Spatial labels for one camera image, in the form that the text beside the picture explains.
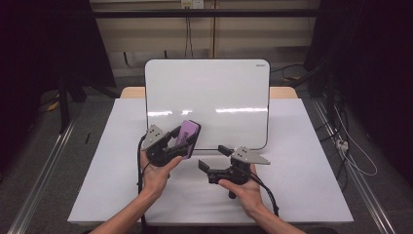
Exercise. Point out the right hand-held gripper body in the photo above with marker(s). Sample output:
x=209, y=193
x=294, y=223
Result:
x=248, y=156

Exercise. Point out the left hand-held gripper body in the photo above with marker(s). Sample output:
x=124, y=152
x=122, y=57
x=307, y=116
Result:
x=154, y=138

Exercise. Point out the purple and black whiteboard eraser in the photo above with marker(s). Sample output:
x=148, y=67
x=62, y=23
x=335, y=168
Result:
x=190, y=130

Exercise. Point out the white whiteboard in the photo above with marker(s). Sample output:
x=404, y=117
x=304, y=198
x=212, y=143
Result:
x=220, y=91

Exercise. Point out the person's right hand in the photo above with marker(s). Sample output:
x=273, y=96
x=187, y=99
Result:
x=248, y=195

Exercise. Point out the person's left hand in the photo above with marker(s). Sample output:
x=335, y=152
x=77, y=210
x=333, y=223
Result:
x=156, y=178

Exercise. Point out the wooden table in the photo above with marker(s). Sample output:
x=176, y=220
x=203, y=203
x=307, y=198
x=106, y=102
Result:
x=133, y=93

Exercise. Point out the small black stick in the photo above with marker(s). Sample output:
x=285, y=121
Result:
x=87, y=138

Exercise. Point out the white table cover sheet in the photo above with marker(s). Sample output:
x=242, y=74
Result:
x=97, y=182

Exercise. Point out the black metal stand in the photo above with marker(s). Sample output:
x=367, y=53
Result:
x=64, y=107

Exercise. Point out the black horizontal bar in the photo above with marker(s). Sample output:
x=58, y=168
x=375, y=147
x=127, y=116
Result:
x=204, y=13

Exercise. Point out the black curtain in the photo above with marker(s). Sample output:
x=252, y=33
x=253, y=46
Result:
x=39, y=48
x=373, y=48

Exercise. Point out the aluminium floor rail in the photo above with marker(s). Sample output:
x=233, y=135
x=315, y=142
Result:
x=42, y=175
x=360, y=185

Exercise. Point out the white wall outlet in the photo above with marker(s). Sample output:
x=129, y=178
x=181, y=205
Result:
x=193, y=3

